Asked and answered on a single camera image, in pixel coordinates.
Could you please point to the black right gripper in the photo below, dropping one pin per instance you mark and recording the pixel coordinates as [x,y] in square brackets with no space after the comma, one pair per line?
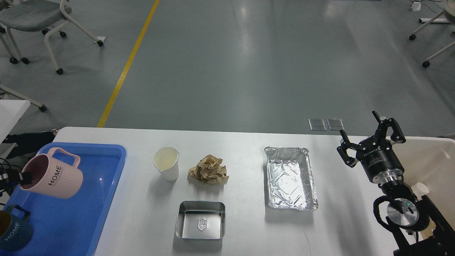
[379,161]

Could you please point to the aluminium foil tray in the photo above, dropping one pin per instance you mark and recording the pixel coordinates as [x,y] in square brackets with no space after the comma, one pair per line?
[290,181]

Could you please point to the steel rectangular tray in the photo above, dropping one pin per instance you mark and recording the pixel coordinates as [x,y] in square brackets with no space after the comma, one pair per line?
[201,220]

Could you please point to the pink mug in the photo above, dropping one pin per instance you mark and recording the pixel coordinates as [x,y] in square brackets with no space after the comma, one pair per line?
[53,177]

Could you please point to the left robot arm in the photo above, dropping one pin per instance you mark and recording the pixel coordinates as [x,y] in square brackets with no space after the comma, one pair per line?
[10,178]

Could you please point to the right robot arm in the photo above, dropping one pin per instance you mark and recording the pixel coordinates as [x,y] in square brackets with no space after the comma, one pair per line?
[416,224]

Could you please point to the right floor socket plate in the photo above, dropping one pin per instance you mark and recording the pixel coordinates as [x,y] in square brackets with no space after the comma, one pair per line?
[335,124]

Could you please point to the floor socket plate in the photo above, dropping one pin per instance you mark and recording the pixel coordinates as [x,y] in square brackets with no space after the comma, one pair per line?
[335,124]
[317,124]

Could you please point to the left floor socket plate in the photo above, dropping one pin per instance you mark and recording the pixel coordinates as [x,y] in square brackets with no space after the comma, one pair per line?
[317,124]

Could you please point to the white plastic bin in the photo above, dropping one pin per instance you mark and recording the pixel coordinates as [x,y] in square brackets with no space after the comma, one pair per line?
[431,161]

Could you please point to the white cup in bin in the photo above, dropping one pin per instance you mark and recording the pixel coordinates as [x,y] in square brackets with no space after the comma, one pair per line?
[420,189]

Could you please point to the crumpled brown paper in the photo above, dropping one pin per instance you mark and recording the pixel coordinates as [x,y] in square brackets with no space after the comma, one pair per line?
[209,170]

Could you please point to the white paper cup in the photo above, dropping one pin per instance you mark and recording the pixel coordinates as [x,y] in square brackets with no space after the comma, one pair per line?
[166,162]

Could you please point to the blue plastic tray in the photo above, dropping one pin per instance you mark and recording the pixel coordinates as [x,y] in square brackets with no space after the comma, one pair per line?
[72,227]

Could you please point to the white chair leg left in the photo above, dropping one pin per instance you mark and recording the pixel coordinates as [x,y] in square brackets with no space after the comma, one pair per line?
[9,91]

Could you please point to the person in grey sweater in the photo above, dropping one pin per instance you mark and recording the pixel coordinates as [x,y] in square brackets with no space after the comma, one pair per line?
[27,143]

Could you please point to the white side table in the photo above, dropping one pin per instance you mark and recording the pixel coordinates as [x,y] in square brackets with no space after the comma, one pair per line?
[10,113]

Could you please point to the grey chair on castors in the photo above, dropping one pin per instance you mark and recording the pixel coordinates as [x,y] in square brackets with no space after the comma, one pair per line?
[38,15]

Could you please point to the dark blue mug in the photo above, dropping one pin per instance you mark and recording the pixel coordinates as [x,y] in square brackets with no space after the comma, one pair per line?
[15,232]

